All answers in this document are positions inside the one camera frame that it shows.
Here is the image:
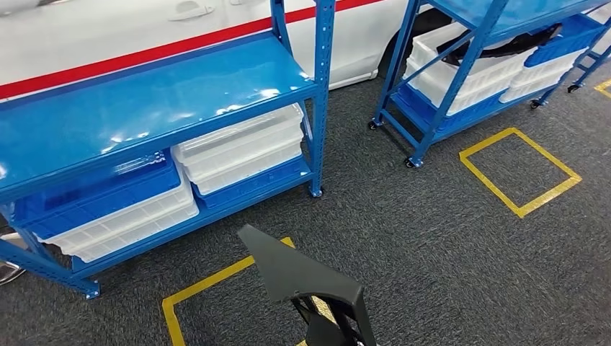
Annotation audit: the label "black plastic frame part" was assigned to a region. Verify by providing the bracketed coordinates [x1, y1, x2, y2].
[237, 224, 378, 346]

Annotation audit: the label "blue metal shelf rack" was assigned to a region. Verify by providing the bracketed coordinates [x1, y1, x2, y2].
[0, 0, 337, 301]

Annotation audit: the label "blue metal shelf cart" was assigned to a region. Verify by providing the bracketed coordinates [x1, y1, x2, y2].
[566, 42, 611, 94]
[367, 0, 611, 169]

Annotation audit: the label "red barrier belt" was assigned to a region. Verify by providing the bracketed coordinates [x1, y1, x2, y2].
[0, 0, 383, 101]

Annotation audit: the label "black parts in crate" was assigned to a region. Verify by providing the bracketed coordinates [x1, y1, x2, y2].
[437, 24, 564, 66]

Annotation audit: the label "white car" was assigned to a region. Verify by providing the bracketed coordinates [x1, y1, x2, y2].
[0, 0, 452, 101]

